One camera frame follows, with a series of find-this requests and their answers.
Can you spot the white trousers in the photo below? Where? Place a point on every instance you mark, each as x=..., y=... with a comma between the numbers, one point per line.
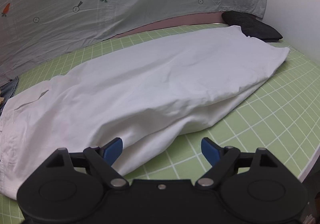
x=146, y=94

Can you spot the green grid cutting mat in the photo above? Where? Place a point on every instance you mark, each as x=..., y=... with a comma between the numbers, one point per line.
x=282, y=115

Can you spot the black folded garment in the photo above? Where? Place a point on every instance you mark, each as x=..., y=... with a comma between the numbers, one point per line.
x=250, y=26

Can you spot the blue denim garment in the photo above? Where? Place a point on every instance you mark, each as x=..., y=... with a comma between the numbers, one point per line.
x=8, y=90

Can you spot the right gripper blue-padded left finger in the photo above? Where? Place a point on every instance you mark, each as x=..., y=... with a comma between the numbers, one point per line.
x=111, y=151

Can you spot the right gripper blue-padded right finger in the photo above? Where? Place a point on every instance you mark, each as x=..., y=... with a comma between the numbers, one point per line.
x=211, y=151

